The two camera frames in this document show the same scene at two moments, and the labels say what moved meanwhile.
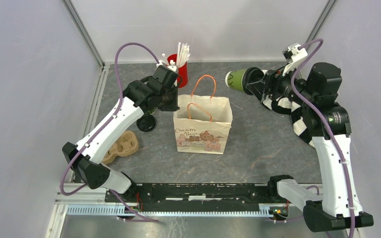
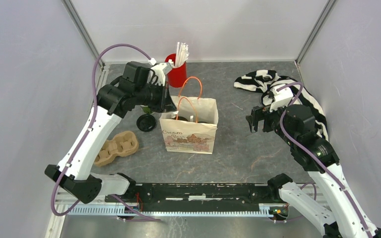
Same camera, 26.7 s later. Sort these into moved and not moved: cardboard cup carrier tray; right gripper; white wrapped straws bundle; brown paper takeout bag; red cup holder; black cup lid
Moved: right gripper; brown paper takeout bag
Not moved: black cup lid; cardboard cup carrier tray; white wrapped straws bundle; red cup holder
